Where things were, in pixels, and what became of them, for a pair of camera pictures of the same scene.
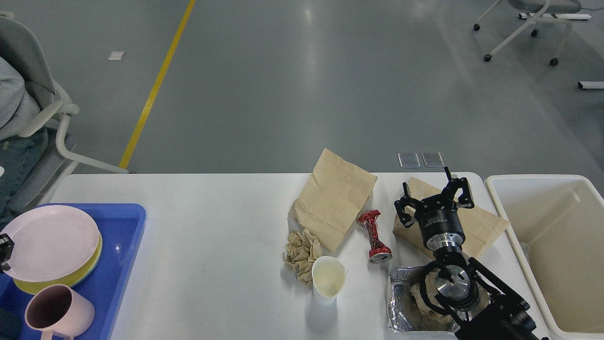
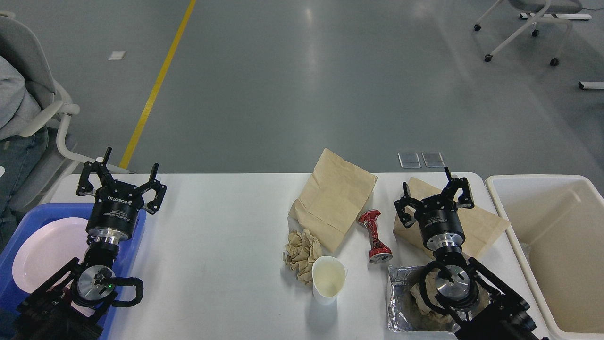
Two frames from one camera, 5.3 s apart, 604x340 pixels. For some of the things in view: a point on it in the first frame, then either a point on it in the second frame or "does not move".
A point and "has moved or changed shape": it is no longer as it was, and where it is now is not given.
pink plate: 52,243 has moved or changed shape
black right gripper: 440,224 does not move
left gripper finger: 6,248 to 113,216
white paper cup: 328,276 does not move
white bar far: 568,16 does not move
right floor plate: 432,159 does not move
